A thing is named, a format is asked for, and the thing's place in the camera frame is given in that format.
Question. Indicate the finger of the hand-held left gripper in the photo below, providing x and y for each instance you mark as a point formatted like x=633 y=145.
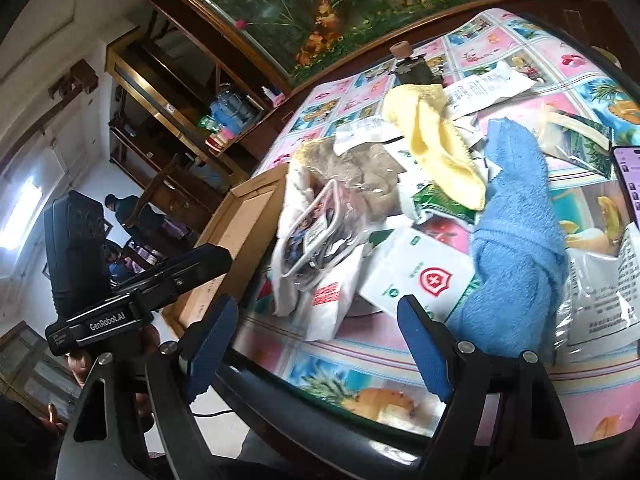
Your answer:
x=175 y=270

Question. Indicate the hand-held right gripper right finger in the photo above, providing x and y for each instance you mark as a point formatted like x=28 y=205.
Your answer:
x=420 y=345

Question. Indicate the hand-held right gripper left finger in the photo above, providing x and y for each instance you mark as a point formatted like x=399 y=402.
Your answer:
x=215 y=345

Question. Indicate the cardboard box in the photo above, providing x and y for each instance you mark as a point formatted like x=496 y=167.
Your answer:
x=240 y=230

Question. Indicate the green and white packet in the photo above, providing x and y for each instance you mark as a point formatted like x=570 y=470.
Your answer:
x=440 y=205

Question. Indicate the blue towel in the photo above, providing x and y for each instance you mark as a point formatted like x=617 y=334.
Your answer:
x=515 y=240

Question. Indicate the yellow towel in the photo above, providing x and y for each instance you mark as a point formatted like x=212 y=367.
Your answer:
x=430 y=130

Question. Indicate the person's left hand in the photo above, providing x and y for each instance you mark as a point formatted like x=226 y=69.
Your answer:
x=149 y=340

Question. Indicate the printed fruit tablecloth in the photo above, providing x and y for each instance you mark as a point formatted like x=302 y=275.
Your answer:
x=380 y=360

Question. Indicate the fluorescent ceiling light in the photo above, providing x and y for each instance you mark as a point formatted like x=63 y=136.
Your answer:
x=20 y=215

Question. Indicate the wooden chair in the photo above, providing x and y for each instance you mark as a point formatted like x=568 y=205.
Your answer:
x=170 y=195

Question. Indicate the white packet with red cross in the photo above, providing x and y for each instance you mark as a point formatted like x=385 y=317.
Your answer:
x=415 y=265

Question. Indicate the white bag with red print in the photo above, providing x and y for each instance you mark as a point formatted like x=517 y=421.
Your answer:
x=330 y=300

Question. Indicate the pink container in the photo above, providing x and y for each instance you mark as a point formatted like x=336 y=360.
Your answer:
x=220 y=137

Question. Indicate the wooden display cabinet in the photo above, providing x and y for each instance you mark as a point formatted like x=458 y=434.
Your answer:
x=150 y=110

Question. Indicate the brown fuzzy cloth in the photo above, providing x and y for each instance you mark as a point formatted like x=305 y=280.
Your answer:
x=370 y=170

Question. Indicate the white packet with black text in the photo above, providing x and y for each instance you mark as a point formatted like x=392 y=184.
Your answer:
x=600 y=285

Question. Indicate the small white packet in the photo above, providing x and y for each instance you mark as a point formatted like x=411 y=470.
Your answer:
x=367 y=132

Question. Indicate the clear packet with green leaves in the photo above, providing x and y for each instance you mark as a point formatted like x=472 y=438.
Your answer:
x=580 y=145

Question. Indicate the white packet with blue print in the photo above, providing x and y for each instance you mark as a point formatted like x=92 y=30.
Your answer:
x=485 y=87

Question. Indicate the smartphone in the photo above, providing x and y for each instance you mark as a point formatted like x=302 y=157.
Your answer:
x=629 y=180

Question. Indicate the framed flower landscape painting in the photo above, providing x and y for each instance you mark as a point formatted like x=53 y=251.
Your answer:
x=350 y=5

